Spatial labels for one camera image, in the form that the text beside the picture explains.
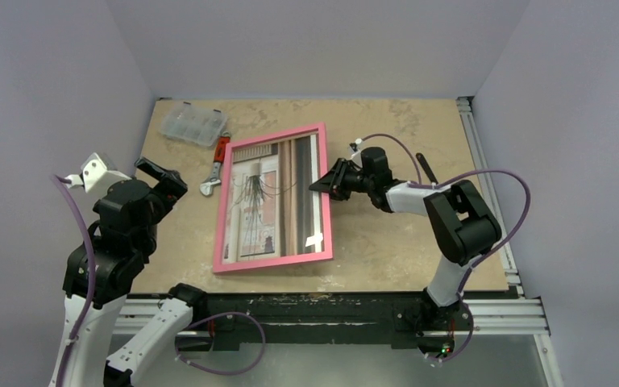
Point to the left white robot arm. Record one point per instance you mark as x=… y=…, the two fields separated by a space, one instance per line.
x=97 y=282

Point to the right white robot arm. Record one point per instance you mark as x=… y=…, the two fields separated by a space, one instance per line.
x=464 y=227

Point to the red handled adjustable wrench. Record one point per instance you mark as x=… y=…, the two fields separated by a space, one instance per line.
x=206 y=188

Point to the pink picture frame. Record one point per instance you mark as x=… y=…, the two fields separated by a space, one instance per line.
x=275 y=200

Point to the clear plastic screw box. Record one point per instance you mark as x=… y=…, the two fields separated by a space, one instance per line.
x=194 y=124

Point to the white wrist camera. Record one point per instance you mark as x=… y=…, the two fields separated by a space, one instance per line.
x=98 y=173
x=355 y=148

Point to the black adjustable wrench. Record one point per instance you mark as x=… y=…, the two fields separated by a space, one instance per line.
x=426 y=168

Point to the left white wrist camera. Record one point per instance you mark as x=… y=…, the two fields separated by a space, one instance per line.
x=98 y=173

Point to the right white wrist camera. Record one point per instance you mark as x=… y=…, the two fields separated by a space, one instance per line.
x=355 y=148

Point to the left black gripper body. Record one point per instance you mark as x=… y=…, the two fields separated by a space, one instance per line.
x=150 y=240

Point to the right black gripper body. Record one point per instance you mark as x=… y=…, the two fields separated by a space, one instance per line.
x=338 y=181

